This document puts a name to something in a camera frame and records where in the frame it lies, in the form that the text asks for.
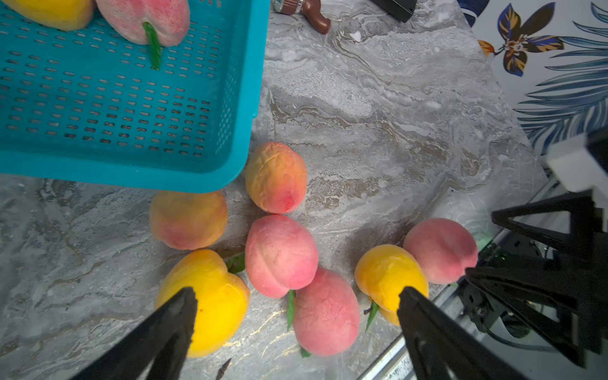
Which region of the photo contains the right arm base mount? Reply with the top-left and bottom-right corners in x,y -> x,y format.
457,232 -> 542,347

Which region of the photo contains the orange pink peach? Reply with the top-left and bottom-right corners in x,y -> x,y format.
245,142 -> 308,214
150,191 -> 228,250

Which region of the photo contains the yellow peach middle left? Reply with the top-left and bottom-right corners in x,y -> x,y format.
155,250 -> 250,358

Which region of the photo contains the small brown tool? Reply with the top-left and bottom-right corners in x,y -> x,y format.
272,0 -> 331,35

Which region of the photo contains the teal plastic basket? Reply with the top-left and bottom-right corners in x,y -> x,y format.
1,1 -> 270,193

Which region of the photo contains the black phone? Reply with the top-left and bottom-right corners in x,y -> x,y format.
372,0 -> 417,23

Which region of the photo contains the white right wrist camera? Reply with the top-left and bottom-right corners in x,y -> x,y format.
545,135 -> 607,209

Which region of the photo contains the yellow peach front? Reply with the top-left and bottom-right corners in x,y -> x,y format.
355,245 -> 429,326

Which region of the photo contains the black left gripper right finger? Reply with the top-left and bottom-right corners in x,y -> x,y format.
397,287 -> 525,380

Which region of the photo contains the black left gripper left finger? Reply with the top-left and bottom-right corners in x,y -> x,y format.
73,287 -> 197,379

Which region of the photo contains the orange pink peach back middle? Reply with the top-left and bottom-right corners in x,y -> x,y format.
245,142 -> 308,214

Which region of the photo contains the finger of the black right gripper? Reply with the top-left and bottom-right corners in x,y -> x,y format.
491,191 -> 599,247
465,267 -> 587,367

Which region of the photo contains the yellow red peach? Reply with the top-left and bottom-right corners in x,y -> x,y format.
3,0 -> 96,32

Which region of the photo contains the orange pink peach back left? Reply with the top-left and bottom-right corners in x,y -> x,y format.
150,191 -> 228,250

